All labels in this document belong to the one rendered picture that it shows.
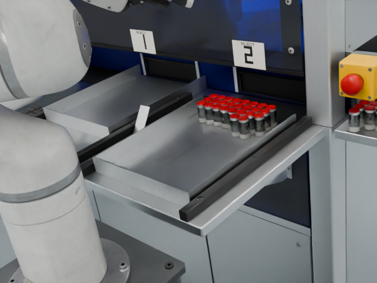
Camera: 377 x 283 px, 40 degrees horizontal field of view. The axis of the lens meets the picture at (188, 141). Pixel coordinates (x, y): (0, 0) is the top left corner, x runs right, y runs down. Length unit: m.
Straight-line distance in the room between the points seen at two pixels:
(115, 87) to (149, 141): 0.39
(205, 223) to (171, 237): 0.85
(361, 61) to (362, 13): 0.15
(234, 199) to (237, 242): 0.59
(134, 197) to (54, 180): 0.30
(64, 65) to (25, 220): 0.22
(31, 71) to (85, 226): 0.24
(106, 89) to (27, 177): 0.84
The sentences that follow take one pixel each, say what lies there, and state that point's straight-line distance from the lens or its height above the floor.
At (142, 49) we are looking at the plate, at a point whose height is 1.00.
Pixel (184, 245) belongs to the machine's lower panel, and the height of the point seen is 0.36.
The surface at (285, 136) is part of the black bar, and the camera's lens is 1.05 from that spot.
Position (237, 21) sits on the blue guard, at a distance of 1.15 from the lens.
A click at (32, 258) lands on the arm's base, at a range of 0.75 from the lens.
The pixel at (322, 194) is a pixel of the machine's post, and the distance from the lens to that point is 1.20.
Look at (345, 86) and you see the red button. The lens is 1.01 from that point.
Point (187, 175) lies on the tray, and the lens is 0.98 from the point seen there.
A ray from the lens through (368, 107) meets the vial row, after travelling 1.09.
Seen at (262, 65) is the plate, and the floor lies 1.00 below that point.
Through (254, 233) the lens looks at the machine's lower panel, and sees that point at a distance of 1.41.
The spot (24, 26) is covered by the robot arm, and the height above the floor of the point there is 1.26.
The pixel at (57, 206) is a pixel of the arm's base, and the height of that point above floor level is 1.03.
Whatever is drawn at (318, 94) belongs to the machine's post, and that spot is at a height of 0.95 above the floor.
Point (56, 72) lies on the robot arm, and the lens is 0.62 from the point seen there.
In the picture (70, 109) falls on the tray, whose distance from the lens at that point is 1.41.
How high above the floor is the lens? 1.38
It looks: 27 degrees down
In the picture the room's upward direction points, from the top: 9 degrees counter-clockwise
